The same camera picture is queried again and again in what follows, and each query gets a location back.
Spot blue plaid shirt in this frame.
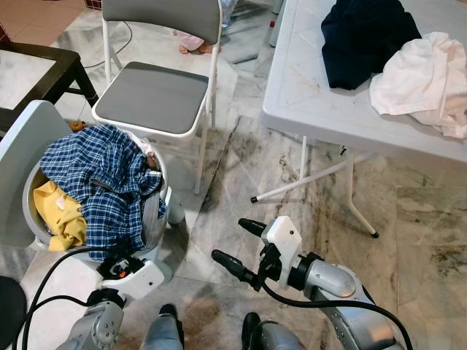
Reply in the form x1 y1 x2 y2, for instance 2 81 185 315
40 123 166 262

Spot round silver laundry basin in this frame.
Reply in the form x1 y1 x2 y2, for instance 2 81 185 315
22 131 172 256

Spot silver robot right leg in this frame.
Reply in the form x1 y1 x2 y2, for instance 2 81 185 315
241 311 309 350

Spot silver robot leg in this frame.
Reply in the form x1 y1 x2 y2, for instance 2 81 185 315
241 311 309 350
141 304 185 350

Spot yellow garment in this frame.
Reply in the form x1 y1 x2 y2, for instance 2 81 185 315
32 180 88 252

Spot silver robot left leg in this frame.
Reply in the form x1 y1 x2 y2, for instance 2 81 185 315
141 304 185 350

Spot black round stool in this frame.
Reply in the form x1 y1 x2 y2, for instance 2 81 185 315
0 276 28 350

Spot white folding table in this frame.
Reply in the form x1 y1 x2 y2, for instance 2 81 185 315
260 0 467 239

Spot grey folding chair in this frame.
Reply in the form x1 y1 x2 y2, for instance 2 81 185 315
91 0 224 195

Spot dark wooden table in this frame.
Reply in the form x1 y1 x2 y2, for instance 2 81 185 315
0 42 100 133

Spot navy blue garment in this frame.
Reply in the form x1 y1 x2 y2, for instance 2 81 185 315
321 0 423 91

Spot white garment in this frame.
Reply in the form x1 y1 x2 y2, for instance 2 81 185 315
369 31 467 140

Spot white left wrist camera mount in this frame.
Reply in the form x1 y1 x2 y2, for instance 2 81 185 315
97 257 166 302

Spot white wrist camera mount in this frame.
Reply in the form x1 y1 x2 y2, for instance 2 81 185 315
260 215 304 268
97 257 166 302

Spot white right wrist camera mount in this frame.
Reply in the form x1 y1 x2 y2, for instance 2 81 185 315
260 215 304 268

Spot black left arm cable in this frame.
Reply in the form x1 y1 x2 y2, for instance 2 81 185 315
15 246 110 350

